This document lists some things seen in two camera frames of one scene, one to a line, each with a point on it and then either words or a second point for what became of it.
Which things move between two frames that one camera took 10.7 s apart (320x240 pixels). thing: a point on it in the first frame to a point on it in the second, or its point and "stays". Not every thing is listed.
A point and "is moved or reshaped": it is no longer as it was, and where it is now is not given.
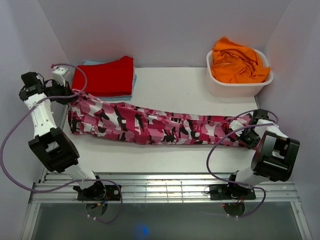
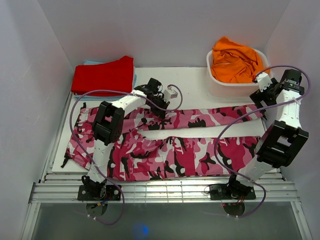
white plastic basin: [218, 89] stays
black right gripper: [249, 145] to [257, 96]
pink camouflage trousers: [94, 117] is moved or reshaped
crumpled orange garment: [234, 63] stays
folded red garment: [112, 78] stays
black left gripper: [66, 90] to [160, 113]
